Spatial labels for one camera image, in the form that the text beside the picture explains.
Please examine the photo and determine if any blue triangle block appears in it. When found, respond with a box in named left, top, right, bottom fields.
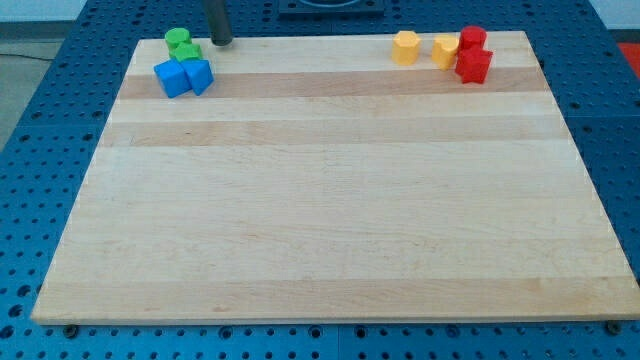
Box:
left=180, top=60, right=214, bottom=96

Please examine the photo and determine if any blue cube block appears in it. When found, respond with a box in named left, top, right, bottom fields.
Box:
left=153, top=59, right=192, bottom=98

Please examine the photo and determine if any green star block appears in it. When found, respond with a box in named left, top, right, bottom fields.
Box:
left=169, top=43, right=203, bottom=62

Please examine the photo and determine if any light wooden board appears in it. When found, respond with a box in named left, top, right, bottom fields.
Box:
left=31, top=31, right=639, bottom=325

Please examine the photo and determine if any yellow hexagon block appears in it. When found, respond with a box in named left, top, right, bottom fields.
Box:
left=391, top=30, right=421, bottom=66

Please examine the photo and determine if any yellow heart block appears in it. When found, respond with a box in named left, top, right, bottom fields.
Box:
left=431, top=34, right=459, bottom=71

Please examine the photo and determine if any red circle block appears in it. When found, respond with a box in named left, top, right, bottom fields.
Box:
left=459, top=25, right=487, bottom=51

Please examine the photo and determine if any red star block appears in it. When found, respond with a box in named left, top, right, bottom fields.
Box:
left=455, top=46, right=493, bottom=84

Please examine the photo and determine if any green circle block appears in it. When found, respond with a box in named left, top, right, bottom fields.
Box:
left=164, top=27, right=192, bottom=51

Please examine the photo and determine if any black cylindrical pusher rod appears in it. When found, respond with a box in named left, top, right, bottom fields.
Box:
left=202, top=0, right=234, bottom=47

